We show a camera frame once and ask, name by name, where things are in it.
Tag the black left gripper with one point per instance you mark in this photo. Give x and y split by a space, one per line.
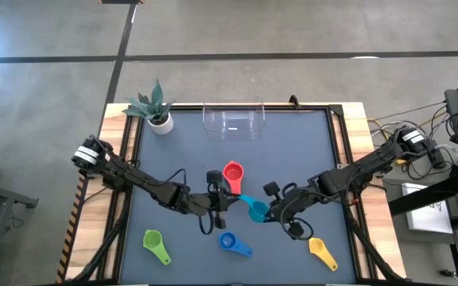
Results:
205 202

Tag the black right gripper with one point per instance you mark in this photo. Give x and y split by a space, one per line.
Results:
292 204

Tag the teal measuring cup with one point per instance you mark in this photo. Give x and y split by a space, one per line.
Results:
257 210

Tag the red measuring cup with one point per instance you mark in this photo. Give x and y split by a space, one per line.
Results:
233 175

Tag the blue measuring cup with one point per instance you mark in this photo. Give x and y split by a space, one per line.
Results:
229 241

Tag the yellow measuring cup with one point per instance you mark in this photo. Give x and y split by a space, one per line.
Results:
317 246

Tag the green measuring cup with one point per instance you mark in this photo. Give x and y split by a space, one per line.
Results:
152 240

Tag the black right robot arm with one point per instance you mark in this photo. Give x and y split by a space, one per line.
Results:
356 175

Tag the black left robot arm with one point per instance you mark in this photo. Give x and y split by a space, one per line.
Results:
133 176

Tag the clear plastic basket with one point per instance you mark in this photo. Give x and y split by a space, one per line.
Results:
258 133

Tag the green plant in white pot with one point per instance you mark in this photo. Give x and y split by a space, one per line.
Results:
161 125

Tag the white flat box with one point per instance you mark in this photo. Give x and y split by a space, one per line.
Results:
428 212

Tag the yellow black hazard tape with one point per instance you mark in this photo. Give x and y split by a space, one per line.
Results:
70 238

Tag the black power strip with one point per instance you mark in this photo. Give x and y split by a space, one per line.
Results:
439 159

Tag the black table frame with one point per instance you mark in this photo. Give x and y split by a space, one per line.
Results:
189 106

